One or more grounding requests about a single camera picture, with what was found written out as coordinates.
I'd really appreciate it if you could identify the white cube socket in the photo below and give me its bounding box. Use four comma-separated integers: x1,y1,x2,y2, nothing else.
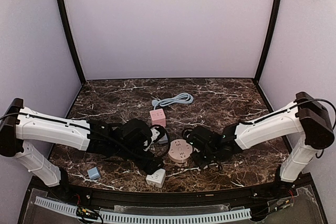
146,168,166,188

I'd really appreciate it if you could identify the round pink socket hub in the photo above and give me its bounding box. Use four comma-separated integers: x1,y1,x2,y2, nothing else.
168,139,193,164

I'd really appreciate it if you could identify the pink cube socket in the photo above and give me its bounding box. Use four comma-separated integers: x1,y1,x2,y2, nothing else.
150,109,166,127

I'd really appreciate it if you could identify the small blue plug adapter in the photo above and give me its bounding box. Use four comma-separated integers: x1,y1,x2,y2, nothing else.
87,167,101,180

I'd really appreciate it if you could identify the light blue cable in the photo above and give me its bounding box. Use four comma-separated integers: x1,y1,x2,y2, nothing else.
151,92,195,109

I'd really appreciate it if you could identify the light blue power strip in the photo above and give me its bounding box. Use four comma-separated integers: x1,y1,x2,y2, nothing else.
158,134,168,144

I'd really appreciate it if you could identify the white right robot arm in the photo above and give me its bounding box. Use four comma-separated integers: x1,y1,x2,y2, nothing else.
182,92,335,185

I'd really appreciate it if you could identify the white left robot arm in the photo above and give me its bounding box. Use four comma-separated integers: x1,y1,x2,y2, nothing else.
1,98,167,191

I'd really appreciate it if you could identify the white slotted cable duct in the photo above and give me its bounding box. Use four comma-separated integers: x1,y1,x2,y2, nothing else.
34,196,251,223

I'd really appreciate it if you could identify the black front frame rail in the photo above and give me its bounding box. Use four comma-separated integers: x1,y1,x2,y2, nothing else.
31,175,310,209

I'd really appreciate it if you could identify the black left frame post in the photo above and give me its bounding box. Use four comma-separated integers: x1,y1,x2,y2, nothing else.
57,0,86,85

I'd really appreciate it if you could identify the black frame post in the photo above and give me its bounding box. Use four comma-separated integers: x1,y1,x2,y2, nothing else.
254,0,281,83
57,0,86,85

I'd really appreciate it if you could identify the black right frame post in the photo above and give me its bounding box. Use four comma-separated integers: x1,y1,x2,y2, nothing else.
254,0,281,83

